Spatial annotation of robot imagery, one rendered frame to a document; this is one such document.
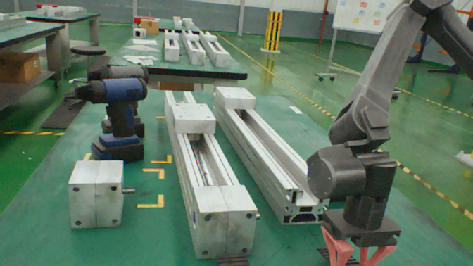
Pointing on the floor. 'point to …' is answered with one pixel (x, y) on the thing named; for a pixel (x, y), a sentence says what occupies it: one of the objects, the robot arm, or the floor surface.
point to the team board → (360, 23)
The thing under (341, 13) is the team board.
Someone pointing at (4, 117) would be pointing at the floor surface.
